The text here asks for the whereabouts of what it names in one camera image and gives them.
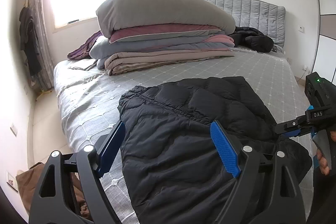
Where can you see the brown cloth beside bed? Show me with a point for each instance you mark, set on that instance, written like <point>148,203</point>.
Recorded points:
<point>27,183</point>

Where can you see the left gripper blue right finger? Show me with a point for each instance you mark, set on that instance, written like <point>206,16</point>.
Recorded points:
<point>225,149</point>

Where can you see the pink folded cloth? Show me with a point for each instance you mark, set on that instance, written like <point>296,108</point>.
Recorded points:
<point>220,39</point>

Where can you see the black sleeved right forearm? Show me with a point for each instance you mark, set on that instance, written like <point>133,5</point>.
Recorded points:
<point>323,208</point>

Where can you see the dark clothes hanging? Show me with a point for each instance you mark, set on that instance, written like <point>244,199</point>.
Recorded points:
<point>28,40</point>

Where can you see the grey quilted headboard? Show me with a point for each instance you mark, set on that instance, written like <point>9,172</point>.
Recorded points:
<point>265,17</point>

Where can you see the maroon folded blanket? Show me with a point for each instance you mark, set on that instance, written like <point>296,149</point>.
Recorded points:
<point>161,31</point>

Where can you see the person's right hand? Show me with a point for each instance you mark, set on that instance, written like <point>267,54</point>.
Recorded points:
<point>323,153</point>

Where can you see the grey pillow on stack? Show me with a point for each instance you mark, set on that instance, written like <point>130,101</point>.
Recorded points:
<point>113,15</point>

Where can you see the black puffer jacket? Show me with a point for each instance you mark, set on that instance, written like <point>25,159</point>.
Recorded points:
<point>171,167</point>

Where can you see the blue-grey folded blanket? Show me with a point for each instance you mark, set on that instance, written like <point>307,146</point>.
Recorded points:
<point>103,49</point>

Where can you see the beige folded blanket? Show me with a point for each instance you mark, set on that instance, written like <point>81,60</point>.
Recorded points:
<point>123,62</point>

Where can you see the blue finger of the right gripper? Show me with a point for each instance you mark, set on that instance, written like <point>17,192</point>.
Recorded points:
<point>294,133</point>

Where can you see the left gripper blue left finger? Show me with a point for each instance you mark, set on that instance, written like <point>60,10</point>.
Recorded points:
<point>107,147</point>

